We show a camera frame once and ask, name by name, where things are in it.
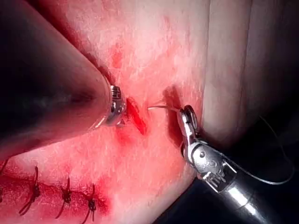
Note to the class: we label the curved steel needle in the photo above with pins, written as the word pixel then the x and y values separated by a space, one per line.
pixel 161 107

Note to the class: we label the black stitching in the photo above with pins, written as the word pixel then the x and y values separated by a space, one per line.
pixel 66 194

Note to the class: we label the right arm needle driver jaw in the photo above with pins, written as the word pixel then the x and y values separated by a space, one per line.
pixel 194 127
pixel 184 127

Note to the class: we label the right arm needle driver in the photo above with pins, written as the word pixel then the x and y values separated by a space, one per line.
pixel 205 161

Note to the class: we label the blue thread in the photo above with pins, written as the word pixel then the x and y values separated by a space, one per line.
pixel 278 184

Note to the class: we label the left arm needle driver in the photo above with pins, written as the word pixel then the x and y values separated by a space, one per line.
pixel 115 107

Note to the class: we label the dark left arm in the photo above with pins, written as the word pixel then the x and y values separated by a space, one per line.
pixel 46 81

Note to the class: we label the tissue pad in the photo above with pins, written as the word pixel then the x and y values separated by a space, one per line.
pixel 151 58

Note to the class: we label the dark right arm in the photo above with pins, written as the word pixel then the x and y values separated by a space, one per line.
pixel 240 200

